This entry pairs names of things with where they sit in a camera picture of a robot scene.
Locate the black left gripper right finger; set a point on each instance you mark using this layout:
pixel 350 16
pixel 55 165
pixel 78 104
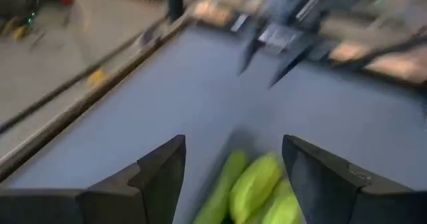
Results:
pixel 340 197

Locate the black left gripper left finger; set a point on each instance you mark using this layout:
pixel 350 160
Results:
pixel 133 197

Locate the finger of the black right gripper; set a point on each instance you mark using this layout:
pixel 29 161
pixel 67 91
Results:
pixel 288 65
pixel 249 55

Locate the grey table mat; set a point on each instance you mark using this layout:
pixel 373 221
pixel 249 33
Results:
pixel 200 100

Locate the black tray with cucumbers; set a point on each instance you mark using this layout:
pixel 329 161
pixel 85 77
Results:
pixel 253 140

